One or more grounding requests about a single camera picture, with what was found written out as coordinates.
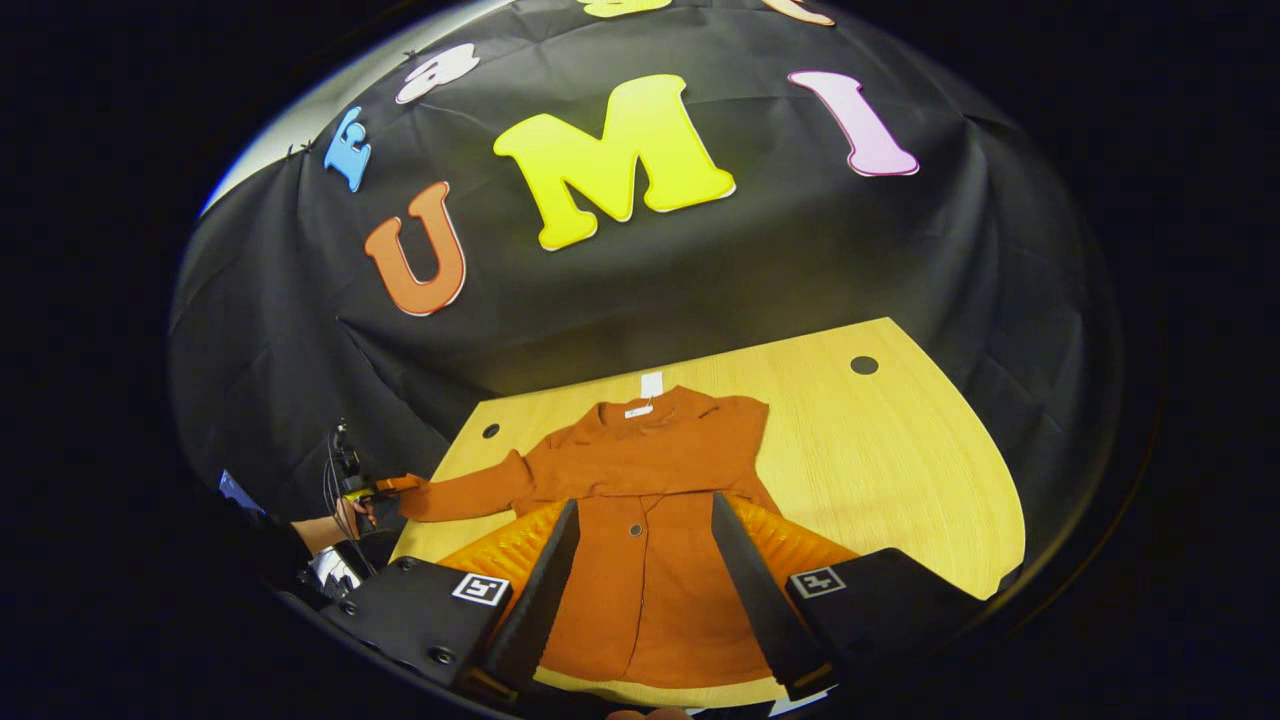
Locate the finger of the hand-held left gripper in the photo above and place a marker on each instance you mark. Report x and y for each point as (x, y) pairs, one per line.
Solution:
(400, 485)

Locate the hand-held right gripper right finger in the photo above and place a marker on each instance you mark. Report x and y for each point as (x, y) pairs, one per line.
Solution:
(755, 590)

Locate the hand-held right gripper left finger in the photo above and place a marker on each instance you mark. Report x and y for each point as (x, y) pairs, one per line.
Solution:
(540, 600)

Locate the rust orange button-up garment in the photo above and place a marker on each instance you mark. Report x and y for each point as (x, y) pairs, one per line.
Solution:
(640, 600)

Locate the black backdrop cloth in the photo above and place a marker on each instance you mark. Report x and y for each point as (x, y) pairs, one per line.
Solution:
(700, 280)

